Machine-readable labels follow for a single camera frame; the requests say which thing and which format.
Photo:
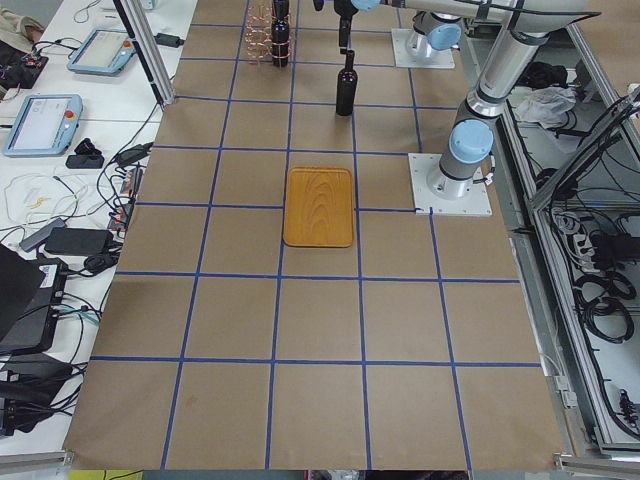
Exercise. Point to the black gripper body holding bottle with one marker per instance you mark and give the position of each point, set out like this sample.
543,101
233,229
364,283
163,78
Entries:
343,8

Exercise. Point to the carried dark wine bottle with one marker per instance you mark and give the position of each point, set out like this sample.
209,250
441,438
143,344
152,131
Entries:
347,81

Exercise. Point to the rear dark wine bottle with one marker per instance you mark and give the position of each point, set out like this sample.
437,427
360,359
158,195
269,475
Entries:
281,9

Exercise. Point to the front dark wine bottle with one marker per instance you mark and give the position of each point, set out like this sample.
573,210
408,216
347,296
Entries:
280,41

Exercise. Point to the wooden tray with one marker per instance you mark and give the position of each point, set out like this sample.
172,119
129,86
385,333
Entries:
319,207

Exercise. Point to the black power adapter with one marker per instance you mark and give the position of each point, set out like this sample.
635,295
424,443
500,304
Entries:
173,41

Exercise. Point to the white crumpled cloth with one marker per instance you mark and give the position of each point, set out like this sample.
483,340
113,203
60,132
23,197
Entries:
547,107

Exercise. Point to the upper blue teach pendant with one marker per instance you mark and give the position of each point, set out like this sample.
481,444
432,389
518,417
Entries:
104,52

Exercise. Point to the blue teach pendant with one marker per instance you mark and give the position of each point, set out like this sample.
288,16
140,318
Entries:
104,52
45,126

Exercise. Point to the lower blue teach pendant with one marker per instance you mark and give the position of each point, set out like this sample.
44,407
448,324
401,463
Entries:
45,126

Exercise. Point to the brown paper table mat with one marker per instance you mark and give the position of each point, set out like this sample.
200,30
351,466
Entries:
221,347

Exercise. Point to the copper wire bottle basket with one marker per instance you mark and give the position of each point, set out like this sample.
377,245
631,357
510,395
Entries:
257,35

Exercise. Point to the aluminium frame post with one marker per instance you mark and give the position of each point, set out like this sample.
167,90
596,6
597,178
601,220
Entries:
135,22

